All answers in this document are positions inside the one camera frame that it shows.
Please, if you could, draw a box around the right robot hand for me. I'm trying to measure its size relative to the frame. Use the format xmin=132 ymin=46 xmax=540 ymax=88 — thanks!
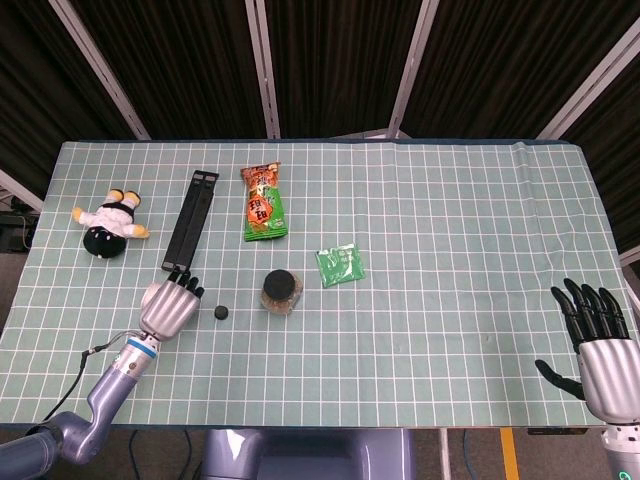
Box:
xmin=534 ymin=278 xmax=640 ymax=425

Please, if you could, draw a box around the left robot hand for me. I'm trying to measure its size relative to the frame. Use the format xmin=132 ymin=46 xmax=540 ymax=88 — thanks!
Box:
xmin=138 ymin=266 xmax=205 ymax=343

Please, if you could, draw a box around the purple robot base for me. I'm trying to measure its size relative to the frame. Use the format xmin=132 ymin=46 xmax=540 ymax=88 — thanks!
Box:
xmin=201 ymin=427 xmax=417 ymax=480

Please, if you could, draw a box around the plush penguin toy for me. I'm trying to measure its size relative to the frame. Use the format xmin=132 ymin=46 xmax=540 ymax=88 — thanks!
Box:
xmin=71 ymin=188 xmax=152 ymax=260

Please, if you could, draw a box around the glass jar with black lid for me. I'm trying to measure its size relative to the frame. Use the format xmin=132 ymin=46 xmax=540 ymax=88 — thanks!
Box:
xmin=259 ymin=269 xmax=304 ymax=316

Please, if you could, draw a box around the orange green snack bag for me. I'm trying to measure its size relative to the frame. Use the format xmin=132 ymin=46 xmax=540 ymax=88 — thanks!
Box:
xmin=240 ymin=161 xmax=290 ymax=244

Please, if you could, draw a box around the small green sachet packet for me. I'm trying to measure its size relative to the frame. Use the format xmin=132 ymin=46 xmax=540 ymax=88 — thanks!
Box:
xmin=314 ymin=242 xmax=366 ymax=290

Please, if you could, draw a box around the green grid table mat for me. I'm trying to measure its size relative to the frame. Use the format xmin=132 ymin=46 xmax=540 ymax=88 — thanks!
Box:
xmin=0 ymin=138 xmax=637 ymax=430

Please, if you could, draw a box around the black flat strap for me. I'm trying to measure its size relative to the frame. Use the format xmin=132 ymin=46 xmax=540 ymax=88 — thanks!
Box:
xmin=161 ymin=169 xmax=221 ymax=275

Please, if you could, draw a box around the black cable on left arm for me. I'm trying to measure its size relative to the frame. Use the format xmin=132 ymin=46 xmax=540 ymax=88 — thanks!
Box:
xmin=24 ymin=330 xmax=144 ymax=437

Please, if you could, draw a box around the white frame post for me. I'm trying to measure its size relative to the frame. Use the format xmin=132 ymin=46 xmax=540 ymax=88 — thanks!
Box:
xmin=387 ymin=0 xmax=440 ymax=140
xmin=535 ymin=18 xmax=640 ymax=141
xmin=0 ymin=168 xmax=45 ymax=213
xmin=49 ymin=0 xmax=152 ymax=141
xmin=244 ymin=0 xmax=282 ymax=140

